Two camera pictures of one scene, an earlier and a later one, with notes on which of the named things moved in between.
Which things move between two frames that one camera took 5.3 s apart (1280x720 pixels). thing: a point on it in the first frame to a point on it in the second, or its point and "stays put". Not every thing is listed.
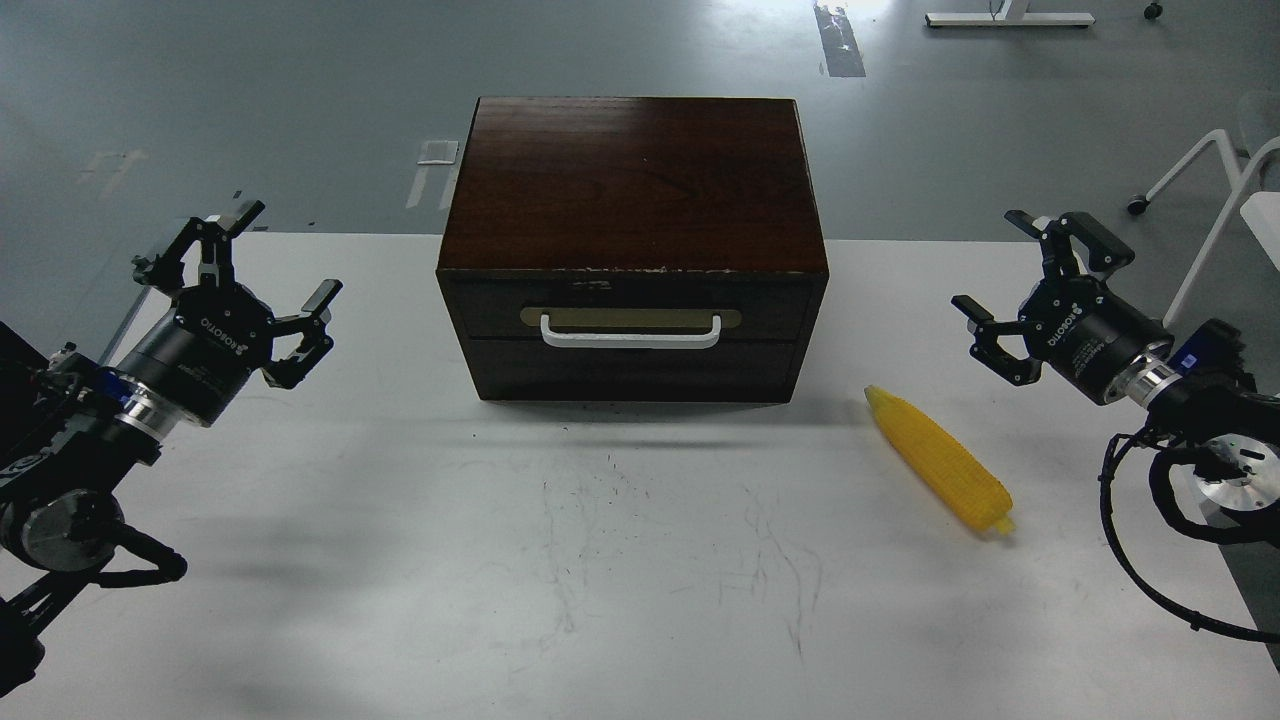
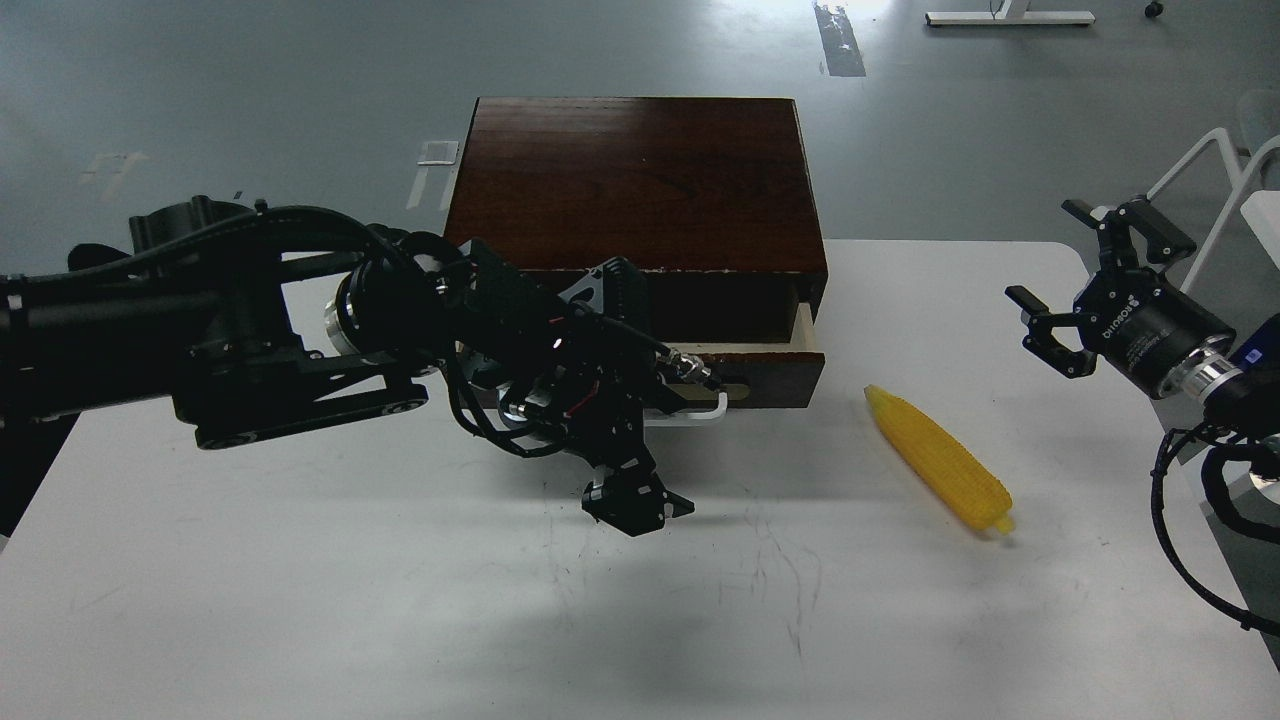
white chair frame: (1239, 182) stays put
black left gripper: (198, 360) to (579, 371)
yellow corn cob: (956, 475) stays put
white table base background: (1010, 13) stays put
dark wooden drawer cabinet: (648, 250) stays put
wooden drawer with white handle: (619, 303) to (754, 375)
